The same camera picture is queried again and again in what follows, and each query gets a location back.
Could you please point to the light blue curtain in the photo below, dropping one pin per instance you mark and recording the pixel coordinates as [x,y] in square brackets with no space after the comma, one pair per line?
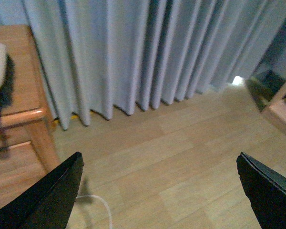
[99,54]

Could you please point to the beige hand brush black bristles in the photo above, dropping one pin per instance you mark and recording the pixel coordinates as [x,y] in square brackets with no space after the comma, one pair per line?
[6,77]

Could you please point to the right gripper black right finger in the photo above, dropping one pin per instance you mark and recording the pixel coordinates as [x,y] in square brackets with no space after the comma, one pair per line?
[266,191]

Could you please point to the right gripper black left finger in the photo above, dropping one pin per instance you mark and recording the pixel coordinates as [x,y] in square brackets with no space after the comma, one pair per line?
[48,203]

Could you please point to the wooden nightstand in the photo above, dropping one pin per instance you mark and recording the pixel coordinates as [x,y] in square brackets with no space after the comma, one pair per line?
[27,150]

